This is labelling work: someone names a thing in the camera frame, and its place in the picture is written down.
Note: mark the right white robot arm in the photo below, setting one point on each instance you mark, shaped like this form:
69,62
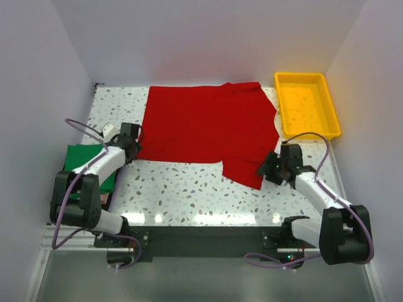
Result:
344,234

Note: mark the pink folded t shirt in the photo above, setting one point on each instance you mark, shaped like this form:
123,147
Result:
105,199

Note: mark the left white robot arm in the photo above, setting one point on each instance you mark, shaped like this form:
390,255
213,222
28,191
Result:
87,213

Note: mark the yellow plastic bin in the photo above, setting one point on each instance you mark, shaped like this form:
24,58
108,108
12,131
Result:
306,105

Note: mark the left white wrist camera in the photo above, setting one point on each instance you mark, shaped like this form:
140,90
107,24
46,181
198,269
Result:
109,131

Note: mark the green folded t shirt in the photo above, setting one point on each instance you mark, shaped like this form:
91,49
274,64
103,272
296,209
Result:
79,154

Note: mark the red t shirt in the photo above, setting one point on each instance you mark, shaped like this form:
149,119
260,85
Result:
233,124

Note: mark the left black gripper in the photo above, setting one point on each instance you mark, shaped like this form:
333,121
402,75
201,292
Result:
138,147

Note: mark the aluminium frame rail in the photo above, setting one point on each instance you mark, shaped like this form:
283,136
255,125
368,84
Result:
122,250

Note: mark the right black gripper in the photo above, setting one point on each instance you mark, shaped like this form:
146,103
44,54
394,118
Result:
266,167

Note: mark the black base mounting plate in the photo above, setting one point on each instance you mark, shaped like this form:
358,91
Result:
227,242

